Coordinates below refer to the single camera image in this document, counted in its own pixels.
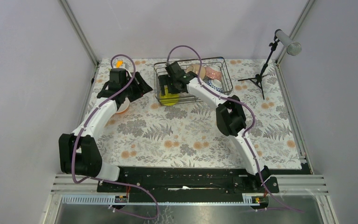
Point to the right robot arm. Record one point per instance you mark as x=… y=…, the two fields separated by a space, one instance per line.
x=230 y=116

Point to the pink patterned bowl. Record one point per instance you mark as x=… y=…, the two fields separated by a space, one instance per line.
x=213 y=73

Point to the floral tablecloth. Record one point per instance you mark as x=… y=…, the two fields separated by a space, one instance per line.
x=185 y=135

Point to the orange plastic block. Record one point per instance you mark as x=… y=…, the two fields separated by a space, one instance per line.
x=119 y=64

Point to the orange bowl with white inside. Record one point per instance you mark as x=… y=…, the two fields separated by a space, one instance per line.
x=123 y=107

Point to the beige ceramic bowl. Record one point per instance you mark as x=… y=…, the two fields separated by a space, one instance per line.
x=197 y=69

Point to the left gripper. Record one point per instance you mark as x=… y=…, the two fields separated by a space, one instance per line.
x=143 y=87

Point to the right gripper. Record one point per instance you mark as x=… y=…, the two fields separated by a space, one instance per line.
x=165 y=80

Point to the wire dish rack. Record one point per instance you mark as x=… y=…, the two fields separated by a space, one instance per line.
x=206 y=82

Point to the yellow plastic bowl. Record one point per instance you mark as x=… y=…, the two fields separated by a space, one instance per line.
x=168 y=99

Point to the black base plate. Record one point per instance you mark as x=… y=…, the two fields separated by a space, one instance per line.
x=185 y=185

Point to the blue patterned bowl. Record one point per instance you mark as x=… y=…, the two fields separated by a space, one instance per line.
x=215 y=84

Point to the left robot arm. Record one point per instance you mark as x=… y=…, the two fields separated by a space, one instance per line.
x=79 y=153

